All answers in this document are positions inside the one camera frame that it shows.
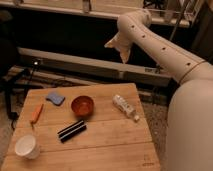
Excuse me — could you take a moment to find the orange handled tool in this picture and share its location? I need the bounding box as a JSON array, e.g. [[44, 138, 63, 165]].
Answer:
[[30, 104, 43, 127]]

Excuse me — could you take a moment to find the white ceramic cup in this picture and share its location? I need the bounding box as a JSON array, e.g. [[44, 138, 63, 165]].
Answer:
[[14, 134, 40, 159]]

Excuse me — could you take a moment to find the blue sponge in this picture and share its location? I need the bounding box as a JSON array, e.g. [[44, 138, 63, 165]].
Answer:
[[46, 92, 65, 106]]

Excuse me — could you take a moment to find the black tripod stand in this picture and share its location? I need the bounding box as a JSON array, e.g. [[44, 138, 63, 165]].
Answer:
[[0, 60, 41, 130]]

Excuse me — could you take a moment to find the black rectangular box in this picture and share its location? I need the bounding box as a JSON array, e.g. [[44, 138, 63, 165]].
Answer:
[[58, 120, 87, 143]]

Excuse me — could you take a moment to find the red-brown bowl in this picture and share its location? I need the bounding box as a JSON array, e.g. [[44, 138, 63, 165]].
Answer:
[[71, 96, 94, 117]]

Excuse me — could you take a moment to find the long grey rail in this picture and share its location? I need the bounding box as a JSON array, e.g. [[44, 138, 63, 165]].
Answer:
[[18, 47, 171, 87]]

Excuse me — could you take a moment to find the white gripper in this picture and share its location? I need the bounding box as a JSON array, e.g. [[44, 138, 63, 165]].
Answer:
[[104, 32, 132, 64]]

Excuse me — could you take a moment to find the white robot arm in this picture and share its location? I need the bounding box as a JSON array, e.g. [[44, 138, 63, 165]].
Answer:
[[105, 9, 213, 171]]

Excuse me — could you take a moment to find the wooden shelf ledge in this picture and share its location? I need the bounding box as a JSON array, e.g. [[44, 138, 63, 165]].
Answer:
[[0, 0, 203, 28]]

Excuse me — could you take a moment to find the wooden table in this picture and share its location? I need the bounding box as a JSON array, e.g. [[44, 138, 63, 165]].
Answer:
[[1, 83, 160, 171]]

